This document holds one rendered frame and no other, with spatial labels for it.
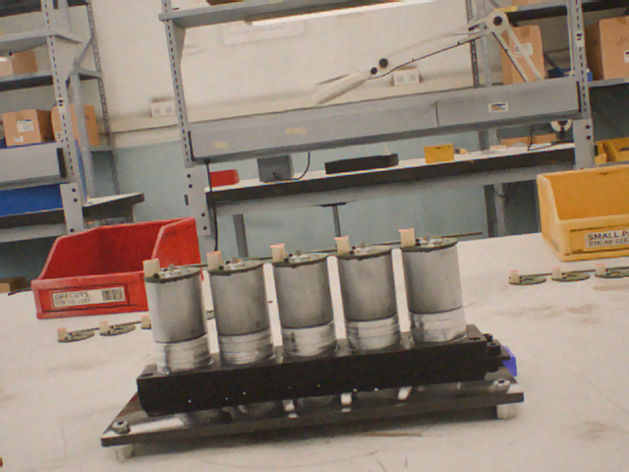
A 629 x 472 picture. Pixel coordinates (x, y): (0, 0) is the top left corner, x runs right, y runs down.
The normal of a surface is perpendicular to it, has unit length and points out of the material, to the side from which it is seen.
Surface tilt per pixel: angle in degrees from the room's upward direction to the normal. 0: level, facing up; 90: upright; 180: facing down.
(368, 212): 90
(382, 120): 90
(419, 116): 90
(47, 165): 90
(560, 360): 0
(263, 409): 0
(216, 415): 0
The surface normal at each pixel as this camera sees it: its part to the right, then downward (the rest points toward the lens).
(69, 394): -0.12, -0.99
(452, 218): -0.07, 0.12
